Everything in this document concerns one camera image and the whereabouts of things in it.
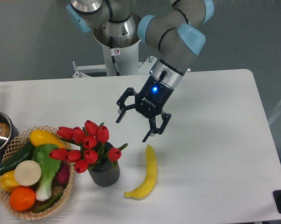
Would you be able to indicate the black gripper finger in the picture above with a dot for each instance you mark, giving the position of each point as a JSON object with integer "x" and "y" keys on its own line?
{"x": 121, "y": 103}
{"x": 157, "y": 130}

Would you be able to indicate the yellow squash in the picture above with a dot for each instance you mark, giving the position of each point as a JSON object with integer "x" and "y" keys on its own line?
{"x": 40, "y": 137}

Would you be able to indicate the red tulip bouquet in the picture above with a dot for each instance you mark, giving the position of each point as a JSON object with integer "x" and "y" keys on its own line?
{"x": 92, "y": 140}

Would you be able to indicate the dark green cucumber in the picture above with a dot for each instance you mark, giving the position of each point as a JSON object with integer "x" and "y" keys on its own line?
{"x": 25, "y": 153}

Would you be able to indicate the dark grey ribbed vase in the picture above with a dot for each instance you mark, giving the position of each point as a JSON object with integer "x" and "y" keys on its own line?
{"x": 105, "y": 172}

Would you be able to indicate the woven wicker basket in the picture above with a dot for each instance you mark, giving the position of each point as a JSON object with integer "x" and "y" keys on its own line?
{"x": 61, "y": 190}

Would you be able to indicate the green chili pepper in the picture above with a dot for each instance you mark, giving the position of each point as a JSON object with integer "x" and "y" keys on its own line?
{"x": 48, "y": 204}

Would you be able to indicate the purple sweet potato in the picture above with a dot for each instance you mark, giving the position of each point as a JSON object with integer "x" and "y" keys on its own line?
{"x": 62, "y": 176}

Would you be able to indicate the white round radish slice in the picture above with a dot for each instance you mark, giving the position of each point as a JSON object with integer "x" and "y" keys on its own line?
{"x": 27, "y": 173}

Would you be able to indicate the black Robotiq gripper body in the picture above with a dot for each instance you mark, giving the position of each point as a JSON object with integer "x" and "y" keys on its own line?
{"x": 151, "y": 99}

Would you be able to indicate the green bok choy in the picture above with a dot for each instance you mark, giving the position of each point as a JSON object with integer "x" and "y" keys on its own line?
{"x": 49, "y": 168}

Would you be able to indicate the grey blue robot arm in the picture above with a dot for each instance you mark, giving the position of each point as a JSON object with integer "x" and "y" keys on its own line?
{"x": 119, "y": 31}

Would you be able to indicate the yellow banana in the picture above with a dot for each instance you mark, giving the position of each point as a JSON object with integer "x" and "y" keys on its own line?
{"x": 148, "y": 184}

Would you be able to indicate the yellow bell pepper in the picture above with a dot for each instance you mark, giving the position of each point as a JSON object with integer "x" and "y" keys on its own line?
{"x": 8, "y": 182}

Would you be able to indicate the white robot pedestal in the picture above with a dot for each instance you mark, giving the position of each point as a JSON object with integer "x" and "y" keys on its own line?
{"x": 118, "y": 62}

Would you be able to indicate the orange fruit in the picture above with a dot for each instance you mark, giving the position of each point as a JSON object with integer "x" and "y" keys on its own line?
{"x": 22, "y": 198}

